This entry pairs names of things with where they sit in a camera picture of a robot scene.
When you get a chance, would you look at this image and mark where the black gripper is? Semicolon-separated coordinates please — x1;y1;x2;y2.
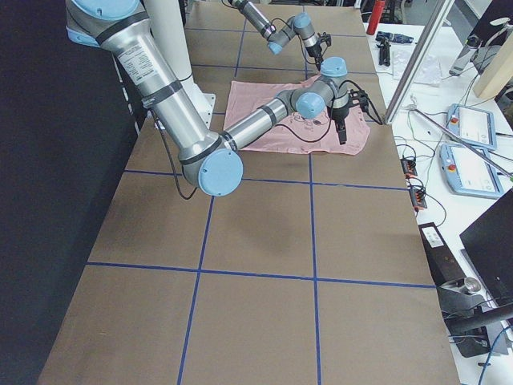
306;42;322;71
332;105;347;145

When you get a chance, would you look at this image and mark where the pink t-shirt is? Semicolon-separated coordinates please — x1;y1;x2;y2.
224;76;370;156

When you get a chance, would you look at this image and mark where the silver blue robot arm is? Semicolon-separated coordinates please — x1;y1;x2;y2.
65;1;349;197
221;0;331;70

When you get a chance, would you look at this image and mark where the black folded tripod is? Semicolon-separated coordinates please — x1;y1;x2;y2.
378;38;390;67

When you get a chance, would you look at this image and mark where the folded blue umbrella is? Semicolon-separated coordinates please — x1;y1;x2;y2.
375;31;414;44

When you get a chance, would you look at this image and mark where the red water bottle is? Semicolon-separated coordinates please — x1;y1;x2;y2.
366;0;386;35

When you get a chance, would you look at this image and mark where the orange black power strip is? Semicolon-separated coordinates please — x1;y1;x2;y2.
400;156;427;213

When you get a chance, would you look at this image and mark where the clear plastic bag with paper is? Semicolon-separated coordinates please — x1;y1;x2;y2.
391;50;442;87

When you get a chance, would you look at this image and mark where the far teach pendant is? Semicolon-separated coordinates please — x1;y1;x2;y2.
446;103;497;150

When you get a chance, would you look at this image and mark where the teach pendant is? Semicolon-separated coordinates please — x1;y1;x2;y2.
439;144;504;199
446;103;497;150

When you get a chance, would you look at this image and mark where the near teach pendant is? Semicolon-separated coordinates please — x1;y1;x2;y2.
439;144;504;199

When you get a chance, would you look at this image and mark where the brown paper table cover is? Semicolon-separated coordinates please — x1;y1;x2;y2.
36;0;461;385

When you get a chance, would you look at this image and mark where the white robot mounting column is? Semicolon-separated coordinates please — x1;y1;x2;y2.
143;0;216;128

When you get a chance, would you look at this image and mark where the black box with white label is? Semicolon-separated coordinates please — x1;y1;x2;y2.
418;222;466;286

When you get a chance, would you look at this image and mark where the black monitor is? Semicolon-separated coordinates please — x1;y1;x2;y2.
460;191;512;298

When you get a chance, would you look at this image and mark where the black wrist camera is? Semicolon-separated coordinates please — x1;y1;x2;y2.
317;32;332;47
348;89;370;113

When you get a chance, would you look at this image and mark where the aluminium frame post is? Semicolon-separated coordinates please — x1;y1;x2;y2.
385;0;454;124

